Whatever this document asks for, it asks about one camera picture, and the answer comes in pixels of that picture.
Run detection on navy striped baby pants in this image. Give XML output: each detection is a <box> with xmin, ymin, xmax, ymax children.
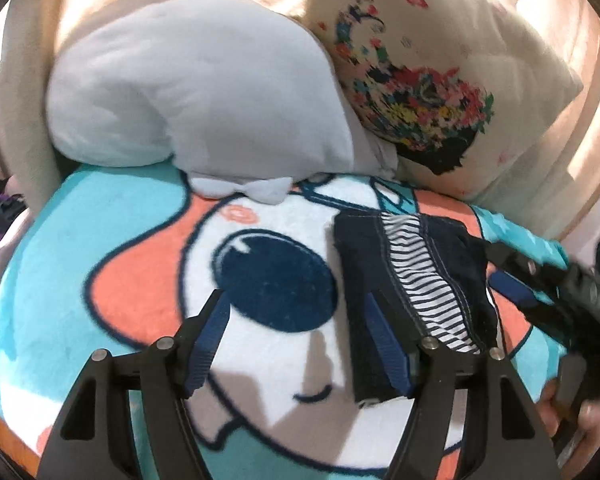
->
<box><xmin>332</xmin><ymin>209</ymin><xmax>498</xmax><ymax>406</ymax></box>

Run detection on person's right hand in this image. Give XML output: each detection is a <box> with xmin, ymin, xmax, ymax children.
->
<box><xmin>536</xmin><ymin>378</ymin><xmax>600</xmax><ymax>478</ymax></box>

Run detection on peach star-embroidered curtain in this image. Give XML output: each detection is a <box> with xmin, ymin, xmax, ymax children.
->
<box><xmin>0</xmin><ymin>0</ymin><xmax>600</xmax><ymax>237</ymax></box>

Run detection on teal cartoon fleece blanket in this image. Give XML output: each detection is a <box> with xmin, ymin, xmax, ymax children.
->
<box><xmin>0</xmin><ymin>164</ymin><xmax>566</xmax><ymax>479</ymax></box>

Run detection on beige floral print pillow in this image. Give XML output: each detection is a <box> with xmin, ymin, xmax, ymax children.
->
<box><xmin>306</xmin><ymin>0</ymin><xmax>582</xmax><ymax>198</ymax></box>

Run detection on grey plush toy cushion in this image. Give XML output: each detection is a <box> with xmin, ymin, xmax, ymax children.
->
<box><xmin>46</xmin><ymin>0</ymin><xmax>398</xmax><ymax>205</ymax></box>

